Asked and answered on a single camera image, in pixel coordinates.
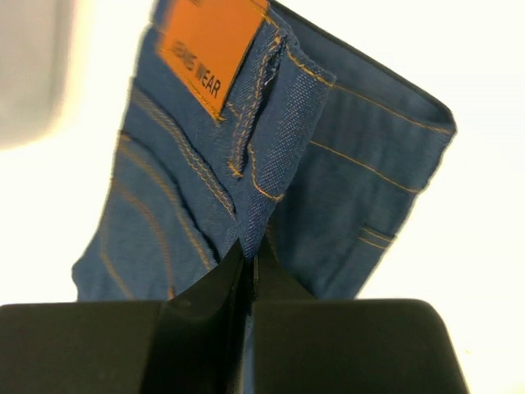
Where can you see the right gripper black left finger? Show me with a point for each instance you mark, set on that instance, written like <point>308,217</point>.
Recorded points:
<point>191,344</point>

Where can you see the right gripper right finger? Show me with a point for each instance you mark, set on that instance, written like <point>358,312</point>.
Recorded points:
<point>302,344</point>

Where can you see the dark blue denim trousers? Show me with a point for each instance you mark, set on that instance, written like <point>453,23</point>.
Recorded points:
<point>245,121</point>

